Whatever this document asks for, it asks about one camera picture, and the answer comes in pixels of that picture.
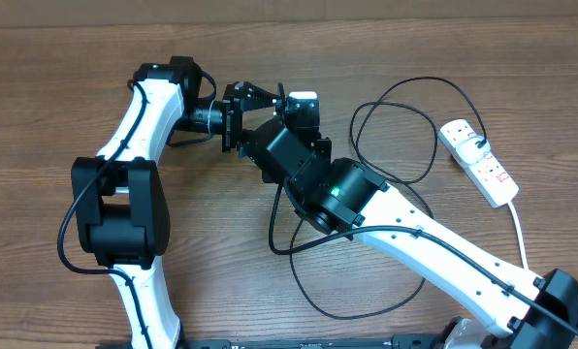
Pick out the Samsung Galaxy smartphone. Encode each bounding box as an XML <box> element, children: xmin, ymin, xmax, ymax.
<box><xmin>275</xmin><ymin>82</ymin><xmax>286</xmax><ymax>120</ymax></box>

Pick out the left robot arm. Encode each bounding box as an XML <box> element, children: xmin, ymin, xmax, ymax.
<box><xmin>57</xmin><ymin>56</ymin><xmax>286</xmax><ymax>348</ymax></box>

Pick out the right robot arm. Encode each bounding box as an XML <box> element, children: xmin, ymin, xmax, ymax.
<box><xmin>241</xmin><ymin>93</ymin><xmax>578</xmax><ymax>348</ymax></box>

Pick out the white charger plug adapter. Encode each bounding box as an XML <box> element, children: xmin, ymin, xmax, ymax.
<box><xmin>453</xmin><ymin>135</ymin><xmax>491</xmax><ymax>168</ymax></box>

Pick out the white power strip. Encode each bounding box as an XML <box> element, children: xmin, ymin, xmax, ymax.
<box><xmin>438</xmin><ymin>119</ymin><xmax>519</xmax><ymax>208</ymax></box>

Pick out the white power strip cord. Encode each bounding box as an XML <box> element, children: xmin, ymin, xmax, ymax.
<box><xmin>505</xmin><ymin>201</ymin><xmax>530</xmax><ymax>270</ymax></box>

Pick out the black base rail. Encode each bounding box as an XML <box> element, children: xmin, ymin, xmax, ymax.
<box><xmin>94</xmin><ymin>333</ymin><xmax>445</xmax><ymax>349</ymax></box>

